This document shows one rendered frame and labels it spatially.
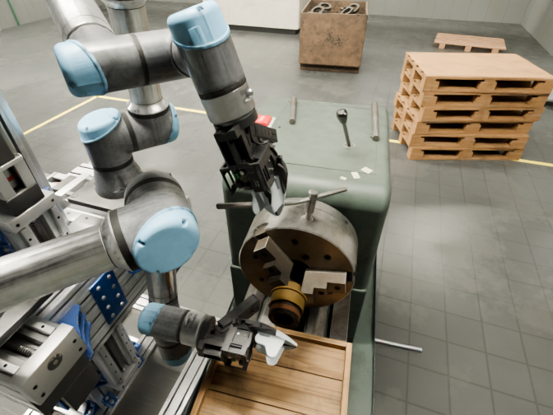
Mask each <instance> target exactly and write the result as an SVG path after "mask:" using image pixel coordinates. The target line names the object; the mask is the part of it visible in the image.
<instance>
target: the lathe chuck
mask: <svg viewBox="0 0 553 415"><path fill-rule="evenodd" d="M305 214H306V212H305V206H300V205H295V206H284V207H283V209H282V212H281V214H280V216H274V215H272V214H271V213H270V212H268V211H265V212H263V213H262V214H260V215H259V216H258V217H257V218H256V219H255V220H254V221H253V223H252V225H251V227H250V228H249V232H248V234H247V235H246V238H245V240H244V243H243V245H242V247H241V249H240V252H239V265H240V267H241V270H242V272H243V274H244V276H245V277H246V278H247V279H248V281H249V282H250V283H251V284H252V285H253V286H254V287H255V288H256V289H257V290H259V291H260V292H261V293H262V294H264V295H265V296H268V297H269V296H270V293H271V290H272V289H273V288H272V287H271V286H270V285H269V284H268V280H269V278H270V277H269V276H268V275H267V274H266V273H265V272H264V271H263V266H264V262H263V261H262V260H261V259H260V258H259V257H258V256H257V255H256V254H255V253H254V249H255V247H256V244H257V243H258V240H257V238H256V237H255V231H257V230H258V229H259V228H261V227H263V226H265V225H268V226H267V227H265V232H266V233H267V234H268V235H269V236H270V237H271V238H272V239H273V240H274V241H275V242H276V244H277V245H278V246H279V247H280V248H281V249H282V250H283V251H284V252H285V253H286V255H287V256H288V257H289V258H290V259H293V267H292V269H291V270H292V271H294V272H296V273H298V275H299V276H300V278H299V280H296V283H298V284H299V285H300V286H301V287H302V284H303V280H304V273H305V269H306V268H308V266H309V267H310V268H315V269H325V270H335V271H344V272H353V281H352V282H349V281H347V283H346V294H341V293H334V292H328V297H327V299H326V298H318V297H315V299H314V303H313V304H310V303H307V304H306V306H305V307H304V308H317V307H323V306H327V305H332V304H334V303H337V302H339V301H340V300H342V299H343V298H345V297H346V296H347V295H348V294H349V293H350V292H351V290H352V288H353V286H354V284H355V276H356V261H357V246H356V242H355V239H354V237H353V235H352V234H351V233H350V231H349V230H348V229H347V228H346V227H345V226H344V225H343V224H342V223H341V222H340V221H338V220H337V219H336V218H335V217H333V216H331V215H329V214H328V213H326V212H323V211H321V210H318V209H316V208H315V209H314V213H312V215H311V216H312V217H313V218H314V222H312V223H306V222H304V221H302V220H301V217H302V216H303V215H305Z"/></svg>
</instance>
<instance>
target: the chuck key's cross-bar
mask: <svg viewBox="0 0 553 415"><path fill-rule="evenodd" d="M346 191H347V187H343V188H339V189H334V190H331V191H327V192H325V193H321V194H318V197H317V199H321V198H326V197H328V196H332V195H335V194H340V193H343V192H346ZM308 202H310V199H309V197H307V198H301V199H298V200H292V201H285V203H284V206H295V205H300V204H302V203H308ZM251 207H252V202H248V203H218V204H217V205H216V208H217V209H231V208H251Z"/></svg>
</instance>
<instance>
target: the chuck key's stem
mask: <svg viewBox="0 0 553 415"><path fill-rule="evenodd" d="M308 197H309V199H310V202H308V203H306V206H305V212H306V214H305V217H304V219H305V220H306V221H310V220H311V219H310V218H311V215H312V213H314V208H315V204H316V201H317V197H318V191H317V190H316V189H310V190H309V194H308Z"/></svg>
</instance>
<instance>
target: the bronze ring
mask: <svg viewBox="0 0 553 415"><path fill-rule="evenodd" d="M270 297H271V300H270V303H269V312H268V318H269V320H270V321H271V322H272V323H273V324H275V325H276V326H279V327H282V328H285V329H292V328H294V327H296V326H297V325H298V324H299V322H300V317H301V316H302V314H303V311H304V307H305V306H306V304H307V298H306V296H305V294H304V293H303V292H302V291H301V286H300V285H299V284H298V283H296V282H292V281H289V282H288V285H287V286H279V287H274V288H273V289H272V290H271V293H270Z"/></svg>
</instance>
